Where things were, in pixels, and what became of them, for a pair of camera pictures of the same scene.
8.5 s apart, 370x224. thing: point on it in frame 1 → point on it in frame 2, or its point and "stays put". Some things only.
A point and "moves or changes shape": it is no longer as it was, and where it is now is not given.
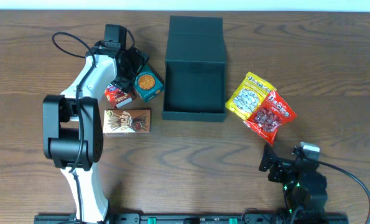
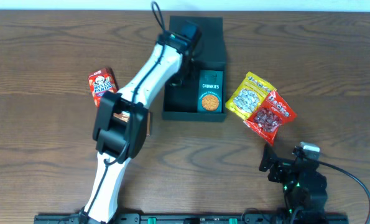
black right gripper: (270, 158) stays put
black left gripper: (139, 58) → (175, 83)
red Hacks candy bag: (267, 118) stays put
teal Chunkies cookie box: (147, 82) moves or changes shape
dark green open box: (194, 70) stays put
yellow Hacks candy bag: (250, 96) stays put
